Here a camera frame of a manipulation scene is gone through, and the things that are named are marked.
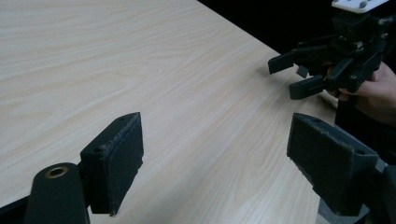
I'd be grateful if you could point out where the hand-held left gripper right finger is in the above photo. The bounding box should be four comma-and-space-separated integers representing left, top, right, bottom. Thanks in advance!
287, 112, 379, 217

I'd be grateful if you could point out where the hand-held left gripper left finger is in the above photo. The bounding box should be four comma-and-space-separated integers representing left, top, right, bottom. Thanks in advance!
79, 112, 145, 217

